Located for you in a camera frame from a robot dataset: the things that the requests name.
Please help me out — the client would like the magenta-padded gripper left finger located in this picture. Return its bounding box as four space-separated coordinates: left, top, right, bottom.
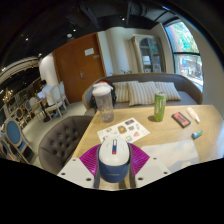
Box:
57 143 101 190

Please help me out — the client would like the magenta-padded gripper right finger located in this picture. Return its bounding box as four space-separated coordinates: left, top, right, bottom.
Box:
127 142 172 190

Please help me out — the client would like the white and blue computer mouse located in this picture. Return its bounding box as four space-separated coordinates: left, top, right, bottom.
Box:
97 136 132 184

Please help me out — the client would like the pale sky print mouse pad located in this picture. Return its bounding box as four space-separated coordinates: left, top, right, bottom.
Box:
140 138 201 175

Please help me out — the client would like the grey tufted armchair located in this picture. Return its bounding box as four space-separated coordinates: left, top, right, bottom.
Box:
37 115 95 176

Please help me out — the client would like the white sticker sheet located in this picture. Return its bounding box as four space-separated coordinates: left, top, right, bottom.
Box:
96 117 151 145

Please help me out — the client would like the green drink can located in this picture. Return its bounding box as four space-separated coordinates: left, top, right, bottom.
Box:
153 91 167 123

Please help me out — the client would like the black and red flat box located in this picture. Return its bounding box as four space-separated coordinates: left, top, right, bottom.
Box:
171 111 192 129

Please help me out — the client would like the clear shaker bottle white lid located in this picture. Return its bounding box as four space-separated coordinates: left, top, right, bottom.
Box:
91 82 115 124

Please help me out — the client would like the small green blue pack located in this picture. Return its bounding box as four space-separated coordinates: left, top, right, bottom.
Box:
191 128 204 141

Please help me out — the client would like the striped beige pillow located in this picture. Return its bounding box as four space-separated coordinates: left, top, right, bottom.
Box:
112 80 139 104
154 81 183 102
128 80 160 107

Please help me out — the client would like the white tube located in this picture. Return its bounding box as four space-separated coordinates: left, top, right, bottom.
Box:
185 106 201 124

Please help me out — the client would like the group of dining chairs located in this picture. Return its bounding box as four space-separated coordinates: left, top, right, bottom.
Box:
0 80 71 165

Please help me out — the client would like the person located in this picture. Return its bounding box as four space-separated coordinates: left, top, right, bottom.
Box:
36 79 56 108

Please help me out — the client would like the grey curved sofa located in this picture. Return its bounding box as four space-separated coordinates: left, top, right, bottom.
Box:
81 72 204 116

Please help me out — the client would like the brown wooden door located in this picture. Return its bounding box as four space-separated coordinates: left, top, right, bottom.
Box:
52 32 107 105

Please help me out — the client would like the pale glass-door cabinet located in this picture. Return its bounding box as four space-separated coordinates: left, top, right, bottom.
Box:
131 33 166 75

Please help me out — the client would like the large arched window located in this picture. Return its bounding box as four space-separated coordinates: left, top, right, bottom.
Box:
163 18 205 92

